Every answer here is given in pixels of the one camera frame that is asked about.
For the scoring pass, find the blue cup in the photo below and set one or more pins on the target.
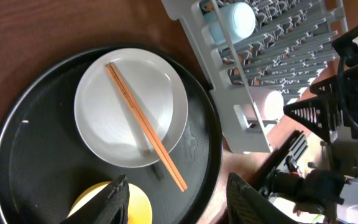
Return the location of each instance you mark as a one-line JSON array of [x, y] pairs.
[[239, 19]]

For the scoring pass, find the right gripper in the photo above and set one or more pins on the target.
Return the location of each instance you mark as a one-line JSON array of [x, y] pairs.
[[336, 100]]

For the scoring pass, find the wooden chopstick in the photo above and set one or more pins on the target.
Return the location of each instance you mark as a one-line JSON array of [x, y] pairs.
[[148, 121], [141, 121]]

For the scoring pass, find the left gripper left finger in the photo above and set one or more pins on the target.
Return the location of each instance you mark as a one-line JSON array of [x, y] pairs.
[[109, 206]]

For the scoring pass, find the grey dishwasher rack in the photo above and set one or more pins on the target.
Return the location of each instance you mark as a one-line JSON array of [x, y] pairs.
[[289, 48]]

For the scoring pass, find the pink cup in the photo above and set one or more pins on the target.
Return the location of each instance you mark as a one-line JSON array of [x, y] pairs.
[[269, 103]]

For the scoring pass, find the yellow bowl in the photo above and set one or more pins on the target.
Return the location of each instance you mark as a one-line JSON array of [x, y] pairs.
[[139, 210]]

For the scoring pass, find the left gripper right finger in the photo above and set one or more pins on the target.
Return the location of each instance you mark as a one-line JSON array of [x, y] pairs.
[[246, 205]]

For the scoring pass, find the round black serving tray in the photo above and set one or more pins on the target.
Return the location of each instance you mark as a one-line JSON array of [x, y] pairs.
[[45, 165]]

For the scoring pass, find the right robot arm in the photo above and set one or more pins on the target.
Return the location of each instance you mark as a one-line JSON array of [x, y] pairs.
[[319, 191]]

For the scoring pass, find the grey plate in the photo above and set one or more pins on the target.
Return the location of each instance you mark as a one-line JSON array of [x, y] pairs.
[[105, 122]]

